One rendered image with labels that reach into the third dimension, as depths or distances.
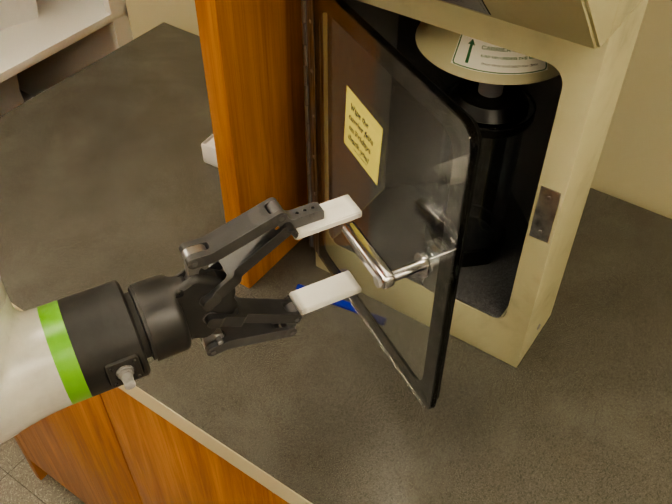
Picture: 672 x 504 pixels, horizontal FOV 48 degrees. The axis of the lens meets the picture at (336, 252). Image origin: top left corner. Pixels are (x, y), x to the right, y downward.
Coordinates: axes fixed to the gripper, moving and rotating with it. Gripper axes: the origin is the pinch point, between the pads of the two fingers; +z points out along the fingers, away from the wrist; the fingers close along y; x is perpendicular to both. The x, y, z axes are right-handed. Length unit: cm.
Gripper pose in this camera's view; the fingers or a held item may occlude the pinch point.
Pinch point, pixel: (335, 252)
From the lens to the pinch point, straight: 75.7
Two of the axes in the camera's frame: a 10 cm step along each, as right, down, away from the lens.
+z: 8.9, -3.3, 3.1
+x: -4.5, -6.3, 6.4
